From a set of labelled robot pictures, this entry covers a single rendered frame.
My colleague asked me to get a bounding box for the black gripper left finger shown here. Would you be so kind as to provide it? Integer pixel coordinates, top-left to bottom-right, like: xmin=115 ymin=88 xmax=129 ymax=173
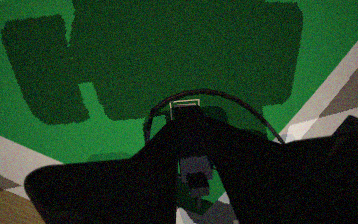
xmin=24 ymin=120 xmax=178 ymax=224

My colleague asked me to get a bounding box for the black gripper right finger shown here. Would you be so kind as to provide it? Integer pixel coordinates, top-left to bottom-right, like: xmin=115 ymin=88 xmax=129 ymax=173
xmin=206 ymin=117 xmax=358 ymax=224

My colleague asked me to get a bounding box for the green circuit board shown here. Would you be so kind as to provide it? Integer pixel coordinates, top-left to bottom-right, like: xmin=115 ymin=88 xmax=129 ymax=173
xmin=0 ymin=0 xmax=358 ymax=164

